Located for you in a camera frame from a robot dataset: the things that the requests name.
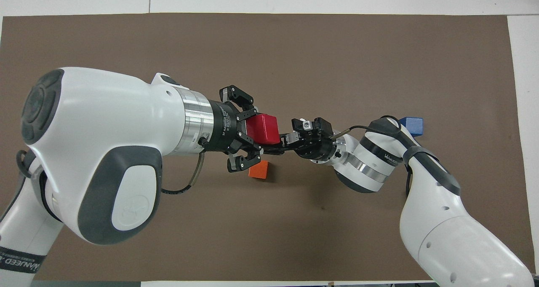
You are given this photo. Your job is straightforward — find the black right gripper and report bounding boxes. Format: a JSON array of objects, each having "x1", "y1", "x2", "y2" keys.
[{"x1": 261, "y1": 117, "x2": 340, "y2": 161}]

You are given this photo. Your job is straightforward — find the orange wooden block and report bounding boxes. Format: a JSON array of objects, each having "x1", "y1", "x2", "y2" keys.
[{"x1": 248, "y1": 161, "x2": 270, "y2": 180}]

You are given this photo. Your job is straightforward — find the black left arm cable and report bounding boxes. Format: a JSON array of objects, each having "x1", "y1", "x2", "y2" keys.
[{"x1": 16, "y1": 150, "x2": 206, "y2": 195}]

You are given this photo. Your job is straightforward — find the brown table mat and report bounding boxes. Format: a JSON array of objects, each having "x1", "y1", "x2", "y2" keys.
[{"x1": 0, "y1": 13, "x2": 537, "y2": 282}]

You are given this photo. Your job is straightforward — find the blue wooden block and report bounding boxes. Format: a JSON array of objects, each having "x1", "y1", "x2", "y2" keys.
[{"x1": 399, "y1": 117, "x2": 424, "y2": 137}]

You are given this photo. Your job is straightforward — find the red wooden block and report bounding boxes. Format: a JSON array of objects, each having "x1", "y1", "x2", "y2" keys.
[{"x1": 245, "y1": 114, "x2": 281, "y2": 145}]

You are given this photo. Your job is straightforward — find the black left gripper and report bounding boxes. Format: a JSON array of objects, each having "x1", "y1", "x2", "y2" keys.
[{"x1": 205, "y1": 85, "x2": 264, "y2": 173}]

